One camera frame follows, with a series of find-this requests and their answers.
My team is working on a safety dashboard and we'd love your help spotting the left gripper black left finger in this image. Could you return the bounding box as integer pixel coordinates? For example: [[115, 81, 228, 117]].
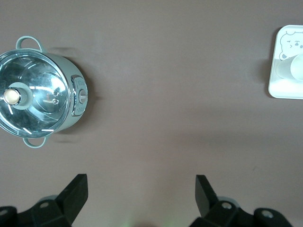
[[0, 174, 89, 227]]

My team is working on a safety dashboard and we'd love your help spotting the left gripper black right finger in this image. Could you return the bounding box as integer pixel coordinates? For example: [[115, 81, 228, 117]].
[[190, 175, 292, 227]]

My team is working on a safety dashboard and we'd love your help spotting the white plastic cup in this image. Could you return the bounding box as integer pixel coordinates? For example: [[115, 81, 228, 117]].
[[276, 53, 303, 82]]

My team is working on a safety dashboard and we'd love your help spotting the white bear print tray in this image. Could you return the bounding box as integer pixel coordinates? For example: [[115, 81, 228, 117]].
[[267, 25, 303, 100]]

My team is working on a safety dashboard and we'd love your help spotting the glass pot lid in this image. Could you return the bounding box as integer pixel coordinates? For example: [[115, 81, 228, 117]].
[[0, 48, 73, 139]]

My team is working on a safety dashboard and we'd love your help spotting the brown table mat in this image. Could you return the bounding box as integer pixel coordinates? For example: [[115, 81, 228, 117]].
[[0, 0, 303, 227]]

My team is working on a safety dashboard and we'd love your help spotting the green electric cooking pot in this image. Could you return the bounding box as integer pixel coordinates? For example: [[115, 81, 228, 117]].
[[0, 35, 89, 148]]

